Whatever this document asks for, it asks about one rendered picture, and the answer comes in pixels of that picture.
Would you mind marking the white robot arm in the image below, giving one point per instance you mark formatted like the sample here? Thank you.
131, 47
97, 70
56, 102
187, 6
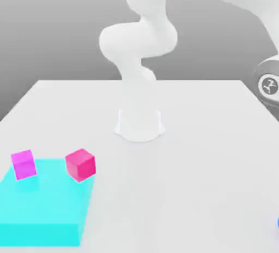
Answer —
139, 39

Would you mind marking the small pink cube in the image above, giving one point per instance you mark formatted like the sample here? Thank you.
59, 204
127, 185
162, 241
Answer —
80, 166

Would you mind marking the small magenta cube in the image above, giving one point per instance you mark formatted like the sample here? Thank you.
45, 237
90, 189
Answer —
24, 166

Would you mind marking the large cyan box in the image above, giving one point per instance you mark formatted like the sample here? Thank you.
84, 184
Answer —
43, 203

